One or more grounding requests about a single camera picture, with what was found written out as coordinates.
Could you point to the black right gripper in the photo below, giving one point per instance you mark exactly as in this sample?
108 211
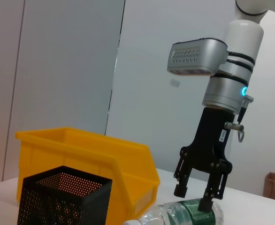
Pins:
210 140

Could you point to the clear green-label water bottle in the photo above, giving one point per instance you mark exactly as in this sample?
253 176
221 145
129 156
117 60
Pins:
175 211

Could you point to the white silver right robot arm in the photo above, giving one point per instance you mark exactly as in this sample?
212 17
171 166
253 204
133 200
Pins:
240 37

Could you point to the black mesh pen holder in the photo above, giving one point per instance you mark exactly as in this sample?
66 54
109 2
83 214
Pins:
57 206

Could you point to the yellow plastic bin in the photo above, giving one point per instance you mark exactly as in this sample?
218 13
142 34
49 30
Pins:
81 150

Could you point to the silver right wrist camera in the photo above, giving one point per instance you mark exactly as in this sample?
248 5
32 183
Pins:
208 56

